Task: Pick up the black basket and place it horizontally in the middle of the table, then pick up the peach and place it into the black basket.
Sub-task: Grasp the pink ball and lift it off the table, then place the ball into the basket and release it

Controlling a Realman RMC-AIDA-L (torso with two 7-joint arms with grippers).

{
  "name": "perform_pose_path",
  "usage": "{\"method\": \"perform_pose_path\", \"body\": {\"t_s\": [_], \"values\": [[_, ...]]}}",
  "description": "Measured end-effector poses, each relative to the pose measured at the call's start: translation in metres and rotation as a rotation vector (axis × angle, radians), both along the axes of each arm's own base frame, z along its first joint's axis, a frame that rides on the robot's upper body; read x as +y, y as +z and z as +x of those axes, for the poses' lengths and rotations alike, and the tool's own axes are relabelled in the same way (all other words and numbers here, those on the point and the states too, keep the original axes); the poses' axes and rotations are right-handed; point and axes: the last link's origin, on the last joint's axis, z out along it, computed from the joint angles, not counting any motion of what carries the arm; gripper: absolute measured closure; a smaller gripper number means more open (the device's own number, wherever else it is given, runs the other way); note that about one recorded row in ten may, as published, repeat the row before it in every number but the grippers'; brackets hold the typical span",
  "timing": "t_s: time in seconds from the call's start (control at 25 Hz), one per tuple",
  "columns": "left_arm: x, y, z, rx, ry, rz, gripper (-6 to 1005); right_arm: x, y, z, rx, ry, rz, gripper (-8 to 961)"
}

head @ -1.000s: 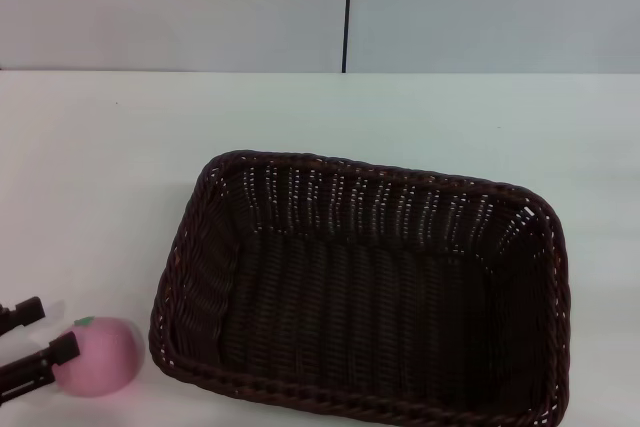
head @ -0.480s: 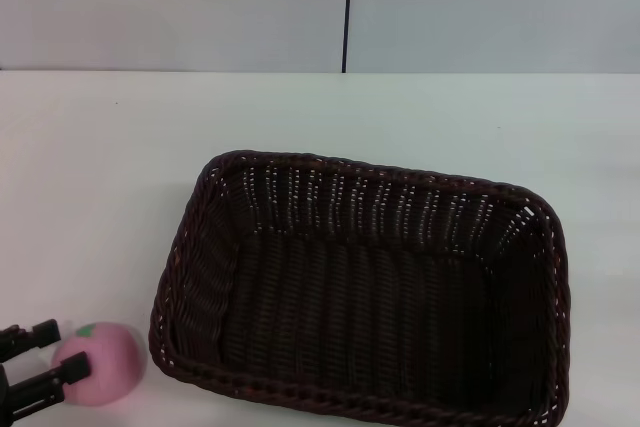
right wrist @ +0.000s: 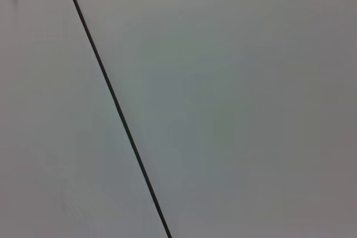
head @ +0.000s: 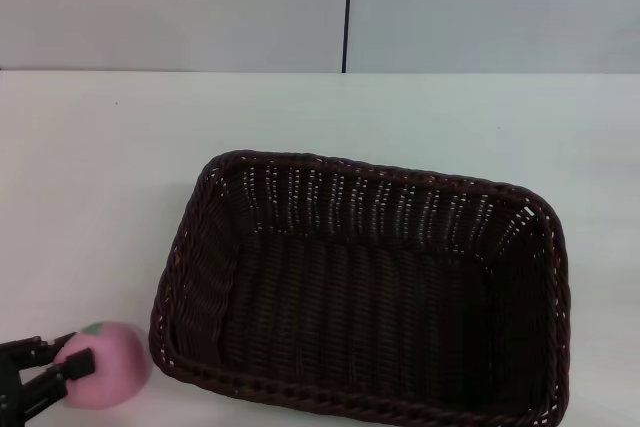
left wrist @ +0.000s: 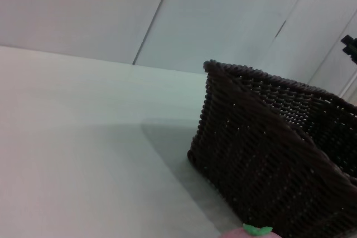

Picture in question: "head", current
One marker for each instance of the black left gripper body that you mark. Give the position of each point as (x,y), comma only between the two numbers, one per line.
(9,392)

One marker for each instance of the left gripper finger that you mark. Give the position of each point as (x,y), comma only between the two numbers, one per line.
(35,351)
(50,384)

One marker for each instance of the pink toy peach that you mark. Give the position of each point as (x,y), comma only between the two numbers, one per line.
(117,372)

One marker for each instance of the dark brown woven rectangular basket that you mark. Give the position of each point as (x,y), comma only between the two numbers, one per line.
(370,297)

